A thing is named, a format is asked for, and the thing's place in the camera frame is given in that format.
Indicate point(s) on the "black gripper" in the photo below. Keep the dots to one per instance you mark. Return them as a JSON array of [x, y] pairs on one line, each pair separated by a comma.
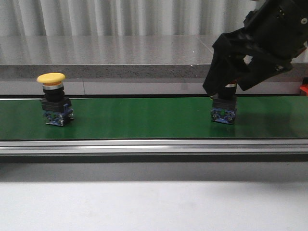
[[273, 35]]

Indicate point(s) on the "green conveyor belt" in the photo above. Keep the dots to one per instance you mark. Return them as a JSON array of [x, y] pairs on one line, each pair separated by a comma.
[[183, 117]]

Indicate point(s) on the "red plastic tray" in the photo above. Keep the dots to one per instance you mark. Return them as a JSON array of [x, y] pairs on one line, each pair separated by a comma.
[[304, 90]]

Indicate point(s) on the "grey stone slab left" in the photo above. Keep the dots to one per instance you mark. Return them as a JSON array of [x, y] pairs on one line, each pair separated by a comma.
[[98, 57]]

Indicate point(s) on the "white pleated curtain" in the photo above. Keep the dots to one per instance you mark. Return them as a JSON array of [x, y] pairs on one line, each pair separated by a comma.
[[122, 17]]

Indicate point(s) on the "aluminium conveyor side rail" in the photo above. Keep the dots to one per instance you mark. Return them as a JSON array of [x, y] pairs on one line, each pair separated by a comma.
[[149, 147]]

